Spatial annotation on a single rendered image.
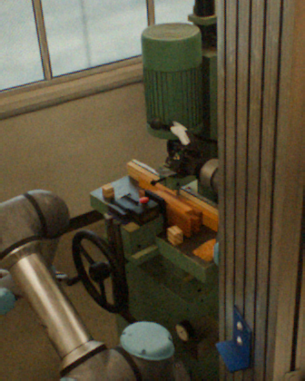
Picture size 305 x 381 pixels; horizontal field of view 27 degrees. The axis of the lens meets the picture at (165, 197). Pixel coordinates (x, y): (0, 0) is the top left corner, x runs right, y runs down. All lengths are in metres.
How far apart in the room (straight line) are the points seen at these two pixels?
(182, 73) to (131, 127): 1.74
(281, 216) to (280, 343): 0.24
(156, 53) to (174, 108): 0.17
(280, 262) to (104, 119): 2.59
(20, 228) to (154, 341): 0.40
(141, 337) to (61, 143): 2.06
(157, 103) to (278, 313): 1.02
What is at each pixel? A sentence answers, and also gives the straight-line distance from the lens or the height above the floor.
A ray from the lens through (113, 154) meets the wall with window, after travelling 3.56.
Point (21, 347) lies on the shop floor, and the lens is 3.03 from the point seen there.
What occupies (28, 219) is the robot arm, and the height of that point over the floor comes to 1.26.
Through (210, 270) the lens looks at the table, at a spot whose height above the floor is 0.88.
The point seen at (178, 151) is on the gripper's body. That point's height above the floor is 1.27.
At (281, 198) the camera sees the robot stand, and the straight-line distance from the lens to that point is 0.88.
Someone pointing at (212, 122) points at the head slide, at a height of 1.21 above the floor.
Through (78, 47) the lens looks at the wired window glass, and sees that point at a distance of 3.35.
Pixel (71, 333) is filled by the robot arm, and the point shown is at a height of 1.09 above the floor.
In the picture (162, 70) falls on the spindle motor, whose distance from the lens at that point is 1.84.
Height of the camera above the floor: 2.07
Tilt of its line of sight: 32 degrees down
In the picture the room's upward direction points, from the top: 3 degrees counter-clockwise
